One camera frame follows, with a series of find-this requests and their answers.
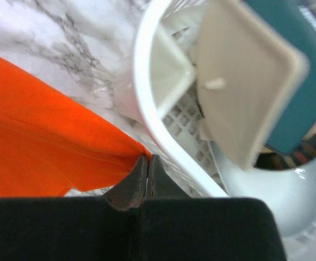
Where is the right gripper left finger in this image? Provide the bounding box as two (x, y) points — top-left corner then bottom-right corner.
(103, 154), (148, 210)

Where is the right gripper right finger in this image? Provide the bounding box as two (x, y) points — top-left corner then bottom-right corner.
(146, 154), (190, 199)

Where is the orange t shirt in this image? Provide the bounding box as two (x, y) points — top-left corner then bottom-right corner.
(0, 57), (149, 198)

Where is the white laundry basket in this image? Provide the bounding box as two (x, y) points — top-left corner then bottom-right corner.
(114, 0), (316, 261)

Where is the beige garment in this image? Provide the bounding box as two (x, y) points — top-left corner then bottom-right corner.
(194, 1), (306, 170)

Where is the teal folded garment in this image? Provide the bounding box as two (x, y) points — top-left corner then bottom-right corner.
(246, 1), (316, 154)

